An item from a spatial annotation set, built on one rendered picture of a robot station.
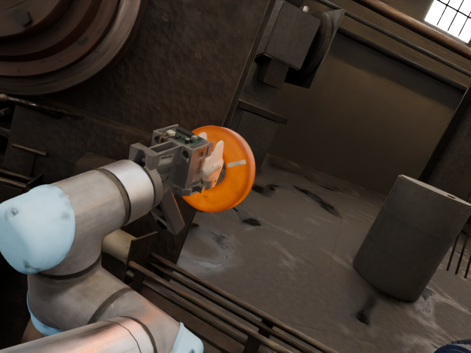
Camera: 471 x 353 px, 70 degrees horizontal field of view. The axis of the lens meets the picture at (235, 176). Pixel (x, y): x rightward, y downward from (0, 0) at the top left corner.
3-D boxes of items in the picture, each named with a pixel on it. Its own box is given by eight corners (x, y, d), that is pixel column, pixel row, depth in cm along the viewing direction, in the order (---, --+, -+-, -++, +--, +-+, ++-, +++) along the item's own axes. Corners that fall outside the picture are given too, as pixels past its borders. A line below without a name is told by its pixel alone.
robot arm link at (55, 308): (78, 374, 37) (81, 309, 32) (13, 316, 40) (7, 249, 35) (130, 325, 43) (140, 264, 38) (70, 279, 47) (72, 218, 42)
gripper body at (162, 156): (218, 141, 49) (162, 164, 39) (207, 190, 53) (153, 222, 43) (178, 122, 52) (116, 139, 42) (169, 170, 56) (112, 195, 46)
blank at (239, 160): (188, 215, 65) (179, 218, 62) (174, 136, 65) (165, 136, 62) (263, 204, 59) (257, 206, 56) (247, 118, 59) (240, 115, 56)
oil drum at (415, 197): (340, 252, 313) (385, 166, 291) (392, 267, 327) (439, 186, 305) (373, 293, 257) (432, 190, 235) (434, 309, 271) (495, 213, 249)
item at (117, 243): (115, 246, 75) (120, 221, 74) (146, 263, 72) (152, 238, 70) (93, 253, 70) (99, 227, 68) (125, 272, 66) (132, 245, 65)
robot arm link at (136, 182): (127, 238, 40) (82, 206, 43) (154, 222, 44) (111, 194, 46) (134, 185, 36) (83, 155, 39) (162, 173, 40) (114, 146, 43)
